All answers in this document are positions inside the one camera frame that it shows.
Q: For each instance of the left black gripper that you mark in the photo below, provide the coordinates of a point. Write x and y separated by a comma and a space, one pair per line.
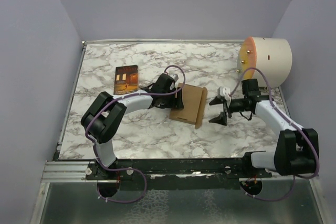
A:
176, 103

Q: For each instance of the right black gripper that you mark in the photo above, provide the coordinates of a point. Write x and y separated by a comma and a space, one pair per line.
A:
221, 118

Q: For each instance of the brown cardboard box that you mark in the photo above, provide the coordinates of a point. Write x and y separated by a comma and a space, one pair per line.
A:
194, 100

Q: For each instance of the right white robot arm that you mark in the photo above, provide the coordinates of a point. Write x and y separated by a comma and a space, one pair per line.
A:
296, 152

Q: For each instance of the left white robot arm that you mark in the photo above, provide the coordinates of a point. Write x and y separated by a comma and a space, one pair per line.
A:
101, 121

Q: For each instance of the dark paperback book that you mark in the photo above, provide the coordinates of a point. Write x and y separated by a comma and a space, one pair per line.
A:
126, 80

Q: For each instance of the cream cylinder with coloured face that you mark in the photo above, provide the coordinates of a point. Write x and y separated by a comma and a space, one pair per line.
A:
272, 56

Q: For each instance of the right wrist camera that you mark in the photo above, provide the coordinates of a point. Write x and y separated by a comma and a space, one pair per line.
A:
224, 94

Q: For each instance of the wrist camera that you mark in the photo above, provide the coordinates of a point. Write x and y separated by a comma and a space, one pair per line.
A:
224, 94
174, 78

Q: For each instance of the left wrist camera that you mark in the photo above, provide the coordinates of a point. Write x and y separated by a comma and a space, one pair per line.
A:
174, 78

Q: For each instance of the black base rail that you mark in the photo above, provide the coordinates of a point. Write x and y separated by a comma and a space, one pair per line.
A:
173, 174

